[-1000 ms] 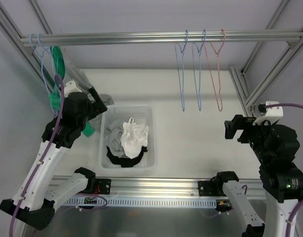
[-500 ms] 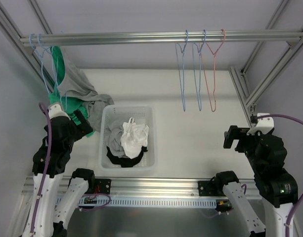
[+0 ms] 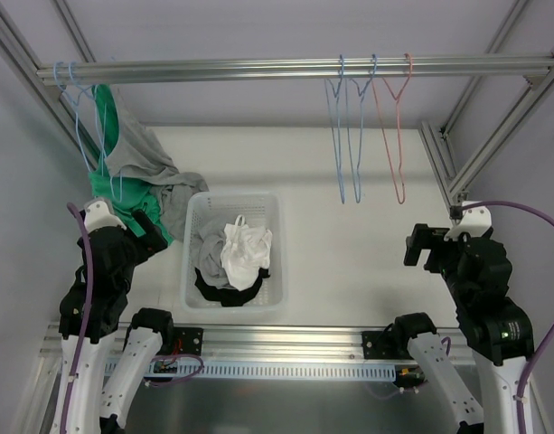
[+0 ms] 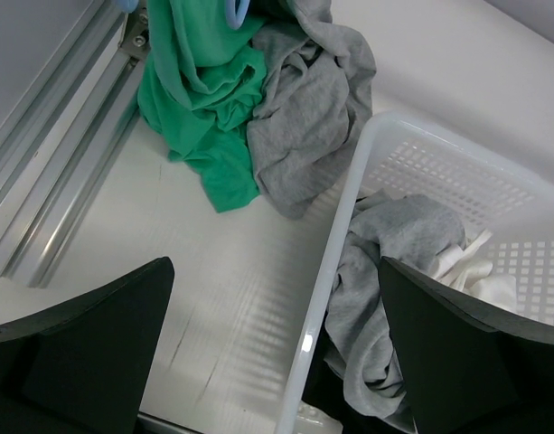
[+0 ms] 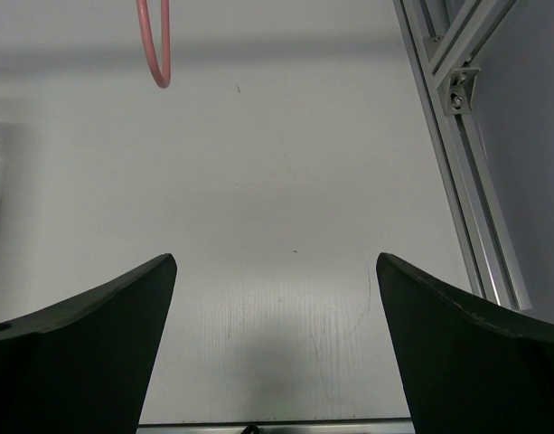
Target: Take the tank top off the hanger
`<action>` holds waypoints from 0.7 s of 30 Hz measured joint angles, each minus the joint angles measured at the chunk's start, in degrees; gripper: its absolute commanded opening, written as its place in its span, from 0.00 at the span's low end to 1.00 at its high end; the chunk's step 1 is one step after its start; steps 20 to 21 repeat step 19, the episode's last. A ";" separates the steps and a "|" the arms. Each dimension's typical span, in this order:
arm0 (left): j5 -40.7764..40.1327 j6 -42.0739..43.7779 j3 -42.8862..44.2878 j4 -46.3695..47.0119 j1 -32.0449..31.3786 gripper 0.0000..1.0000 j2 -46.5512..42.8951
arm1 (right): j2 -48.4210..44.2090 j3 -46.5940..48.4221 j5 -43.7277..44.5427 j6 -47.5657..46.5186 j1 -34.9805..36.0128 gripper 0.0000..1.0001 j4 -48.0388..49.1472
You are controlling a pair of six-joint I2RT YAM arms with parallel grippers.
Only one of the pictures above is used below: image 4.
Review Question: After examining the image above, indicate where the white tank top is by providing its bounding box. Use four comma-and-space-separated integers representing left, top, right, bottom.
428, 230, 518, 314

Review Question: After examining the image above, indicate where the green tank top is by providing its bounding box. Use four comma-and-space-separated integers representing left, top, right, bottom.
137, 0, 268, 212

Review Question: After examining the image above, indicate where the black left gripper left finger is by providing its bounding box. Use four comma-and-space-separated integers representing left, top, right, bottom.
0, 257, 174, 433

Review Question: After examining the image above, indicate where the blue hanger far left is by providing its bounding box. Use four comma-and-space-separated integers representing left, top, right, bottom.
114, 0, 139, 14

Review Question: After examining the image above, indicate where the aluminium frame left rail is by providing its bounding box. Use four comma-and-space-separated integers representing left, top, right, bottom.
0, 1, 144, 288

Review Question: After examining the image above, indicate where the white plastic perforated basket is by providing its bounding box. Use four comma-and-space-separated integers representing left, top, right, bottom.
275, 112, 554, 433

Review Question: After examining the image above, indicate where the grey tank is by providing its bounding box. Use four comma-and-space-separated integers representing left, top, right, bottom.
247, 1, 377, 219
324, 191, 465, 432

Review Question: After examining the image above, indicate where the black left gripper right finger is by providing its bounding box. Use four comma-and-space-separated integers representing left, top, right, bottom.
379, 258, 554, 433

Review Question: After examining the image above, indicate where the blue hanger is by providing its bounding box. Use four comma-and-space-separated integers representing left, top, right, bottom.
114, 0, 139, 14
224, 0, 250, 30

